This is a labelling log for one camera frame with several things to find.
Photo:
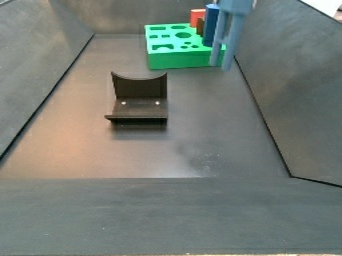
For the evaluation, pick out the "green shape sorter board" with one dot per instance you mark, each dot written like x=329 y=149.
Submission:
x=175 y=47

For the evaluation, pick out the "dark brown curved block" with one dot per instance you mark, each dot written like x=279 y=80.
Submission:
x=140 y=98

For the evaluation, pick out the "brown star block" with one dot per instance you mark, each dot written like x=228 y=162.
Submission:
x=199 y=26

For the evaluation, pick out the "dark blue pentagon block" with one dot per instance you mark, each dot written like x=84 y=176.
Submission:
x=210 y=24

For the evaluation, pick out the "red rounded block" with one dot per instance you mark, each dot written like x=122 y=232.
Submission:
x=195 y=14

